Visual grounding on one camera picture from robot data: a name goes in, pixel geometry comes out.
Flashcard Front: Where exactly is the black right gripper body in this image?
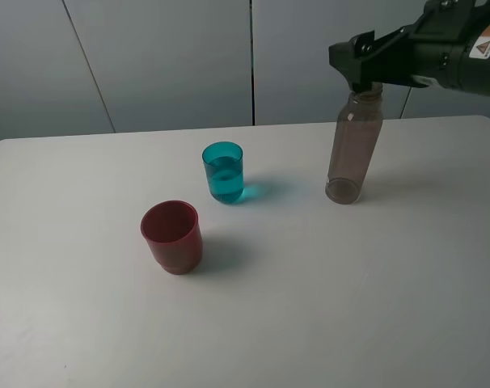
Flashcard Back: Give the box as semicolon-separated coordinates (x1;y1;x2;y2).
370;1;475;87

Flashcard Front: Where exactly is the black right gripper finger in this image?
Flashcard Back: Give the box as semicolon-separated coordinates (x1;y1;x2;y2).
328;31;374;92

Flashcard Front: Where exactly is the brown transparent plastic bottle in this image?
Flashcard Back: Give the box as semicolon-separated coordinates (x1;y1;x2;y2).
325;82;383;205

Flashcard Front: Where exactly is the teal transparent plastic cup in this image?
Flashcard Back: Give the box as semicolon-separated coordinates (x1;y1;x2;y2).
202;141;244;204

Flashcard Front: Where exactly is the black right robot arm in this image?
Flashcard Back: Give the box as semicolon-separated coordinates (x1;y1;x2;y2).
328;0;490;97

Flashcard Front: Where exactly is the red plastic cup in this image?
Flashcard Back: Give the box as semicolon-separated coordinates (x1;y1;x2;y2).
140;200;203;275

